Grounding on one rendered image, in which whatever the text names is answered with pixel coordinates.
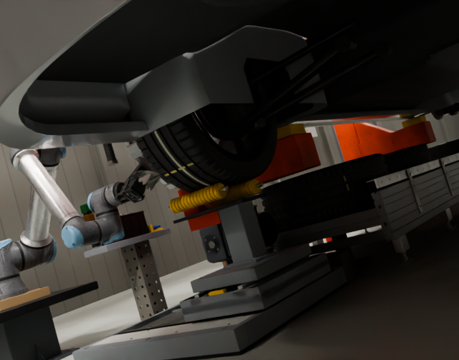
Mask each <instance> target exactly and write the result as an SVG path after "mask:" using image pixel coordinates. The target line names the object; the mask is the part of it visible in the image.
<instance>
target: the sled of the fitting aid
mask: <svg viewBox="0 0 459 360"><path fill-rule="evenodd" d="M329 271H331V268H330V265H329V262H328V258H327V256H326V252H325V253H321V254H315V255H312V256H309V255H308V256H306V257H304V258H302V259H300V260H298V261H296V262H294V263H292V264H289V265H287V266H285V267H283V268H282V269H279V270H277V271H275V272H273V273H272V274H269V275H267V276H265V277H263V278H262V279H259V280H257V281H250V282H246V283H242V284H236V285H232V286H226V287H222V288H218V289H211V290H208V291H202V292H200V293H198V294H196V295H193V296H191V297H189V298H187V299H184V300H183V301H180V302H179V303H180V305H181V310H182V312H183V317H184V320H185V322H188V321H196V320H204V319H212V318H217V317H219V316H227V315H232V314H240V313H248V312H252V311H260V310H264V309H267V308H268V307H269V306H272V305H274V304H275V303H276V302H278V301H280V300H281V299H283V298H285V297H287V296H288V295H290V294H292V293H293V292H295V291H297V290H299V289H301V288H302V287H304V286H306V285H307V284H309V283H311V282H312V281H315V280H316V279H318V278H320V277H322V276H323V275H324V274H327V273H328V272H329Z"/></svg>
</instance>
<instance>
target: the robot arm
mask: <svg viewBox="0 0 459 360"><path fill-rule="evenodd" d="M65 156H66V147H59V148H50V149H32V150H30V149H14V148H11V152H10V161H11V164H12V165H13V167H14V168H15V169H16V170H18V171H21V172H22V173H23V175H24V176H25V177H26V179H27V180H28V181H29V183H30V185H31V188H30V194H29V206H28V212H27V218H26V230H25V231H23V232H22V233H21V236H20V241H15V242H12V240H11V239H6V240H3V241H0V300H4V299H8V298H11V297H14V296H18V295H21V294H25V293H27V292H28V289H27V287H26V285H25V284H24V282H23V281H22V280H21V277H20V274H19V272H20V271H24V270H27V269H32V268H36V267H38V266H44V265H47V264H50V263H51V262H53V261H54V260H55V258H56V254H57V247H56V244H55V240H54V238H53V236H52V235H50V233H49V227H50V221H51V215H52V216H53V217H54V218H55V220H56V221H57V223H58V224H59V226H60V227H61V229H62V231H61V237H62V239H63V241H64V244H65V245H66V246H67V247H68V248H70V249H79V248H81V247H83V246H88V245H91V244H96V243H101V242H102V243H103V244H104V245H105V244H109V243H111V242H114V241H117V240H119V239H122V238H123V237H124V231H123V226H122V223H121V218H120V215H119V212H118V207H117V206H119V205H122V204H125V203H127V202H129V201H132V202H133V203H137V202H139V201H143V200H144V198H145V195H144V192H145V190H146V189H149V190H150V191H151V190H153V188H154V187H155V185H156V183H158V181H159V180H160V178H161V175H160V174H159V173H158V172H155V171H148V170H147V169H145V168H144V167H143V166H142V165H141V164H139V165H138V166H137V167H136V168H135V169H134V171H133V172H132V173H131V175H130V176H129V177H128V178H127V180H126V181H125V182H124V183H123V182H121V181H117V182H115V183H112V184H110V185H108V186H105V187H103V188H101V189H97V190H95V191H93V192H92V193H90V195H89V197H88V201H87V203H88V207H89V209H90V210H91V211H92V212H94V213H95V214H96V219H97V220H93V221H87V222H85V221H84V219H83V218H82V217H81V216H80V215H79V213H78V212H77V210H75V208H74V207H73V205H72V204H71V202H70V201H69V200H68V199H67V198H66V196H65V195H64V193H63V191H62V190H61V189H60V188H59V186H58V185H57V184H56V178H57V173H58V167H59V163H60V159H62V158H64V157H65ZM152 176H153V177H152ZM140 198H142V199H141V200H139V201H138V199H140Z"/></svg>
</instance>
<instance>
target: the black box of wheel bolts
mask: <svg viewBox="0 0 459 360"><path fill-rule="evenodd" d="M119 215H120V218H121V223H122V226H123V231H124V237H123V238H122V239H119V240H117V241H114V242H111V243H109V244H112V243H115V242H118V241H123V240H126V239H130V238H133V237H136V236H141V235H144V234H148V233H149V230H148V226H147V223H146V219H145V216H144V211H139V212H135V213H130V214H127V213H125V214H119ZM101 244H102V246H105V245H108V244H105V245H104V244H103V243H102V242H101Z"/></svg>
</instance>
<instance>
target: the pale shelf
mask: <svg viewBox="0 0 459 360"><path fill-rule="evenodd" d="M170 233H171V230H170V228H167V229H162V230H159V231H155V232H151V233H148V234H144V235H141V236H136V237H133V238H130V239H126V240H123V241H118V242H115V243H112V244H108V245H105V246H101V247H99V248H96V249H92V250H89V251H85V252H84V256H85V258H89V257H91V256H95V255H98V254H102V253H106V252H108V251H113V250H115V249H120V248H122V247H125V246H129V245H132V244H136V243H139V242H142V241H146V240H150V239H154V238H156V237H160V236H163V235H167V234H170Z"/></svg>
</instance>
